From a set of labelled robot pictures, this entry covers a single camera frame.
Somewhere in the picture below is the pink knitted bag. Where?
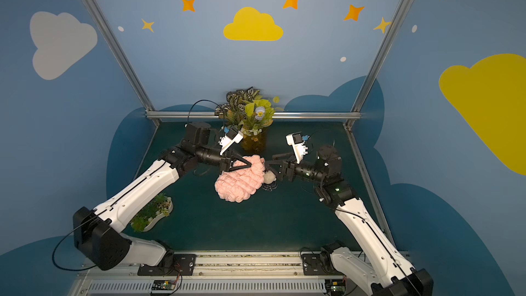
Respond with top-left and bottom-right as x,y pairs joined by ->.
215,155 -> 266,203

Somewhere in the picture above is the panda plush decoration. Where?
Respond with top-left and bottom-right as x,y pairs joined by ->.
261,171 -> 278,191

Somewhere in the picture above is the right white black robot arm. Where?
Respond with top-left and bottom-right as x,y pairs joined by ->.
265,145 -> 434,295

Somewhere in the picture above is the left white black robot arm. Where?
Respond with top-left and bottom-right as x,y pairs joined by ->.
73,122 -> 251,271

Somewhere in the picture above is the flower bouquet in amber vase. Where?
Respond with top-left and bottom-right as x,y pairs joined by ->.
215,87 -> 282,155

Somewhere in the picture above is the right green circuit board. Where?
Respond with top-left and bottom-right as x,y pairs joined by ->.
324,280 -> 347,296

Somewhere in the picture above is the green circuit board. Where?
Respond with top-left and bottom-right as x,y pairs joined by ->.
324,280 -> 347,296
151,280 -> 178,293

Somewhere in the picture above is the left green circuit board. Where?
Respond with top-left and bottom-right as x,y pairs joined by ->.
151,280 -> 178,293

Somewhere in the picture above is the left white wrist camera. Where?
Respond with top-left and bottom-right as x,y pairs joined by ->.
219,126 -> 243,156

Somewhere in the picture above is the aluminium back frame bar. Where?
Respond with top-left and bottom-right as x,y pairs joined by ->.
146,111 -> 361,121

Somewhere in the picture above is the left aluminium frame post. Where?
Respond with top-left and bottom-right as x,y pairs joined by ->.
82,0 -> 155,116

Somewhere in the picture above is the aluminium frame post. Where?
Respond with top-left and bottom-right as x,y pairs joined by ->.
345,0 -> 414,132
82,0 -> 155,116

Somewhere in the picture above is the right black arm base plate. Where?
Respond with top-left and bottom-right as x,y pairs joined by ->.
300,252 -> 358,275

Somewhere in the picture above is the aluminium front rail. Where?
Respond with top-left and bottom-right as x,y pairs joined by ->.
69,249 -> 367,295

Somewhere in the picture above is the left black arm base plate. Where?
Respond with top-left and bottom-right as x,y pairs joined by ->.
138,252 -> 197,277

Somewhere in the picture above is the right aluminium frame post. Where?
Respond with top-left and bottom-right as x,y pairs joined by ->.
345,0 -> 414,132

